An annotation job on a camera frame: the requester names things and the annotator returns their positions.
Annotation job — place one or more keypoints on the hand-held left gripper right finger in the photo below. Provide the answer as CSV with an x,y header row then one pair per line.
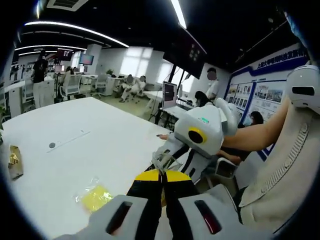
x,y
190,217

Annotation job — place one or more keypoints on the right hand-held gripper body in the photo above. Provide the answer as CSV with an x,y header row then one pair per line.
x,y
212,125

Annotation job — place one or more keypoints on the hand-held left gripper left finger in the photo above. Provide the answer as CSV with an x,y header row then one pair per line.
x,y
130,215

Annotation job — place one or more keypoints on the yellow silicone block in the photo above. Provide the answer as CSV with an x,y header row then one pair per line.
x,y
96,197

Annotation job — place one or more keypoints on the white chair armrest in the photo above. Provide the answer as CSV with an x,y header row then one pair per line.
x,y
225,168

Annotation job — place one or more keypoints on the desk monitor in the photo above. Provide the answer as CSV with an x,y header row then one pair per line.
x,y
170,93

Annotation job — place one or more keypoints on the large dark hanging screen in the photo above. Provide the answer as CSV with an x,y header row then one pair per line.
x,y
185,55

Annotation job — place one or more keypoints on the white office chair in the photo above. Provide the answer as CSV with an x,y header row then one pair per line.
x,y
101,85
71,83

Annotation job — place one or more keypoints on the round grey table grommet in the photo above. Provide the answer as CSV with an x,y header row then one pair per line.
x,y
52,145

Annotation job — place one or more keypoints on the straight ceiling light strip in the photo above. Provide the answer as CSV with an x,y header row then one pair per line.
x,y
179,12

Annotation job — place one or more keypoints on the gold foil packet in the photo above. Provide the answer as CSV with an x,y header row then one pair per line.
x,y
15,162

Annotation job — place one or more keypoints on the long curved ceiling light strip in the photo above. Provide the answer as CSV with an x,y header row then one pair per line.
x,y
75,28

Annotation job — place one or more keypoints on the ceiling air conditioner vent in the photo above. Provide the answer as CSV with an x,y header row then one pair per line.
x,y
66,3

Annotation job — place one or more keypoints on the blue framed wall display board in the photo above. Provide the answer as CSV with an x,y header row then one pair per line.
x,y
267,92

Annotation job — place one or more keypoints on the colourful wall monitor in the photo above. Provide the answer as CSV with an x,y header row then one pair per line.
x,y
86,59

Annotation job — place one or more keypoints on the dark red wall screen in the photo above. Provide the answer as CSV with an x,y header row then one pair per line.
x,y
64,53

